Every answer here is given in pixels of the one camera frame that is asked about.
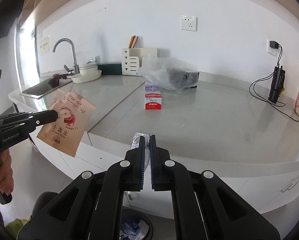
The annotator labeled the dark green tray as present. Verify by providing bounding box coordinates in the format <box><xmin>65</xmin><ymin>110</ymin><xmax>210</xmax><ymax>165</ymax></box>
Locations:
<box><xmin>98</xmin><ymin>62</ymin><xmax>122</xmax><ymax>75</ymax></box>

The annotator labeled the steel sink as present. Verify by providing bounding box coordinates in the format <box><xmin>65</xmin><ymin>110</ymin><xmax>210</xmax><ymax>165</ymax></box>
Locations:
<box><xmin>20</xmin><ymin>77</ymin><xmax>74</xmax><ymax>99</ymax></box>

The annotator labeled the wooden chopsticks bundle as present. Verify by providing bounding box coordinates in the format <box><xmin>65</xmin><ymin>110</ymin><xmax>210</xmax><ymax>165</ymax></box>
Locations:
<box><xmin>128</xmin><ymin>35</ymin><xmax>139</xmax><ymax>49</ymax></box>

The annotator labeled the beige desktop organizer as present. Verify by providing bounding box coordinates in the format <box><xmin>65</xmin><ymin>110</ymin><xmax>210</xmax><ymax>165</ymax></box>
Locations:
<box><xmin>122</xmin><ymin>47</ymin><xmax>158</xmax><ymax>75</ymax></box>

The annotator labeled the beige snack packet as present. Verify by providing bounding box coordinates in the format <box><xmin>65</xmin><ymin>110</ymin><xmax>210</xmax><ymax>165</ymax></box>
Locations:
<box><xmin>37</xmin><ymin>91</ymin><xmax>96</xmax><ymax>158</ymax></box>
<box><xmin>50</xmin><ymin>89</ymin><xmax>68</xmax><ymax>110</ymax></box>

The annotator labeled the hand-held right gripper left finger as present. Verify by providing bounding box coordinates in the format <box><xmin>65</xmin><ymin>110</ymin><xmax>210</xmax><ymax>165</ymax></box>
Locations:
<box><xmin>18</xmin><ymin>135</ymin><xmax>145</xmax><ymax>240</ymax></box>

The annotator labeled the yellow-green cloth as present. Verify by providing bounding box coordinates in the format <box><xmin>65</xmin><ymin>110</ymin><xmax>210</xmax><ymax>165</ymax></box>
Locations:
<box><xmin>6</xmin><ymin>217</ymin><xmax>30</xmax><ymax>233</ymax></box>

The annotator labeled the white paper notice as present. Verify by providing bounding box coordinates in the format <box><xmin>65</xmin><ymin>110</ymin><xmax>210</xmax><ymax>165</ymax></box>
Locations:
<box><xmin>38</xmin><ymin>36</ymin><xmax>50</xmax><ymax>56</ymax></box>

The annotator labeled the person's left hand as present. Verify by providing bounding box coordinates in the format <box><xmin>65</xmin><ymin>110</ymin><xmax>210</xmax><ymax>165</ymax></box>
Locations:
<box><xmin>0</xmin><ymin>150</ymin><xmax>14</xmax><ymax>195</ymax></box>

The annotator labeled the black charging device with cable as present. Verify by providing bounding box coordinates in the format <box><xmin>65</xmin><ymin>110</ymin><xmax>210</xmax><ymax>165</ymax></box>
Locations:
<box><xmin>249</xmin><ymin>45</ymin><xmax>299</xmax><ymax>123</ymax></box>

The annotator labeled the dark brown cloth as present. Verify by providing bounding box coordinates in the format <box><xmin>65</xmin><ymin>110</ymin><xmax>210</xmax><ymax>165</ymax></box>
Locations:
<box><xmin>48</xmin><ymin>73</ymin><xmax>68</xmax><ymax>88</ymax></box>

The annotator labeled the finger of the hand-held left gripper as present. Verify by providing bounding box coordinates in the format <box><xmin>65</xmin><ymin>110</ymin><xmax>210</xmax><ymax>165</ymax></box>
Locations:
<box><xmin>0</xmin><ymin>109</ymin><xmax>59</xmax><ymax>133</ymax></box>
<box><xmin>0</xmin><ymin>112</ymin><xmax>34</xmax><ymax>123</ymax></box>

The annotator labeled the white round tray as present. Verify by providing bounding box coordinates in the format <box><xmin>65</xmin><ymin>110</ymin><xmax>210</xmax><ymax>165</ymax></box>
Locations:
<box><xmin>71</xmin><ymin>70</ymin><xmax>102</xmax><ymax>83</ymax></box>

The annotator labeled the clear plastic bag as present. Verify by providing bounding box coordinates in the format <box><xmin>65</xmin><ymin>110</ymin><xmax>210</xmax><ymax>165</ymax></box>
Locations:
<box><xmin>137</xmin><ymin>56</ymin><xmax>198</xmax><ymax>94</ymax></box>

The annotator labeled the white wall socket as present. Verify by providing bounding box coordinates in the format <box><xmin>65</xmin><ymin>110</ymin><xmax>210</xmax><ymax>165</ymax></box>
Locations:
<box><xmin>181</xmin><ymin>15</ymin><xmax>198</xmax><ymax>32</ymax></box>
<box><xmin>267</xmin><ymin>39</ymin><xmax>277</xmax><ymax>55</ymax></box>

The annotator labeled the red white toothpaste box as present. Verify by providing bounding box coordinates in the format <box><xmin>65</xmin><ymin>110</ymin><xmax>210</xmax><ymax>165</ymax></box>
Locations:
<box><xmin>145</xmin><ymin>81</ymin><xmax>162</xmax><ymax>110</ymax></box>

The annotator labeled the clear wrapper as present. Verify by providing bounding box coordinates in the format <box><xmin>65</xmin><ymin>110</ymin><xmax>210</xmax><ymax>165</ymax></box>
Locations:
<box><xmin>130</xmin><ymin>131</ymin><xmax>150</xmax><ymax>173</ymax></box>

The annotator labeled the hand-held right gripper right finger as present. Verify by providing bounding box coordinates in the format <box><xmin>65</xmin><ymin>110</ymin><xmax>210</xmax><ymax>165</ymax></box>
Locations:
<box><xmin>149</xmin><ymin>134</ymin><xmax>281</xmax><ymax>240</ymax></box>

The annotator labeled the white plastic bag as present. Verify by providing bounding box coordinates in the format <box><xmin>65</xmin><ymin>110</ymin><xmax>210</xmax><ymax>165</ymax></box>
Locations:
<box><xmin>136</xmin><ymin>219</ymin><xmax>150</xmax><ymax>238</ymax></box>

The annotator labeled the black cylindrical device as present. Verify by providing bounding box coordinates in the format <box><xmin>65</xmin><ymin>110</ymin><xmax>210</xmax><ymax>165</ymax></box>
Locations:
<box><xmin>268</xmin><ymin>65</ymin><xmax>286</xmax><ymax>103</ymax></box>

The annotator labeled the silver faucet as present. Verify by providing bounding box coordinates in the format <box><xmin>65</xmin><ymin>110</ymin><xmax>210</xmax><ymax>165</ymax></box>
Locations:
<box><xmin>53</xmin><ymin>38</ymin><xmax>80</xmax><ymax>77</ymax></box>

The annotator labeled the black mesh trash bin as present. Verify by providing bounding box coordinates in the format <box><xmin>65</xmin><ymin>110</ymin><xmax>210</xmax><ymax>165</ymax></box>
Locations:
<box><xmin>120</xmin><ymin>209</ymin><xmax>155</xmax><ymax>240</ymax></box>

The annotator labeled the silver cabinet handle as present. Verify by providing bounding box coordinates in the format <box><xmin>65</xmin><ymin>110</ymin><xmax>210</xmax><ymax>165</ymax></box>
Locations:
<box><xmin>281</xmin><ymin>177</ymin><xmax>299</xmax><ymax>193</ymax></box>

